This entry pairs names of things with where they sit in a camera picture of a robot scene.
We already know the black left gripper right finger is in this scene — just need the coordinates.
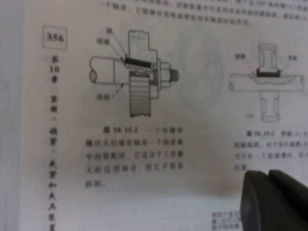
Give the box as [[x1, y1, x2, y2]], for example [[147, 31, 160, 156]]
[[268, 169, 308, 231]]

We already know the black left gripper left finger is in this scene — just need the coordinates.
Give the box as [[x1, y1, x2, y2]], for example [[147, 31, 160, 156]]
[[240, 170, 297, 231]]

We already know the white technical book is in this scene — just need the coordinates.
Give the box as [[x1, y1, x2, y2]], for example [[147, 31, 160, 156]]
[[0, 0, 308, 231]]

